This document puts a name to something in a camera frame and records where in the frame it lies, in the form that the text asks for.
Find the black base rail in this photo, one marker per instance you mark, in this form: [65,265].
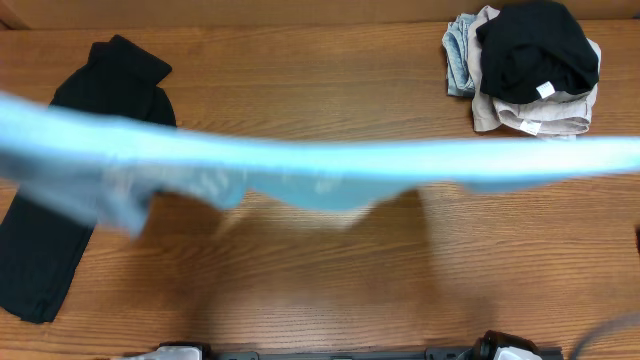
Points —
[434,353]

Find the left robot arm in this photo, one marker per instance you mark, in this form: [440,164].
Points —
[173,351]

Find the black folded garment on pile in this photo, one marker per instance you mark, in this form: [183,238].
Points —
[533,49]

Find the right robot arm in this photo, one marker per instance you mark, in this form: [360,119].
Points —
[502,346]

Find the light blue printed t-shirt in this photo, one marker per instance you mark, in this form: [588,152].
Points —
[98,169]

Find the grey-blue folded garment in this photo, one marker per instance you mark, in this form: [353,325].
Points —
[455,43]

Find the black garment on table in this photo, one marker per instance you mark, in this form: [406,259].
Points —
[40,249]

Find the beige folded garment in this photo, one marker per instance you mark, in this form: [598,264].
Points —
[558,115]

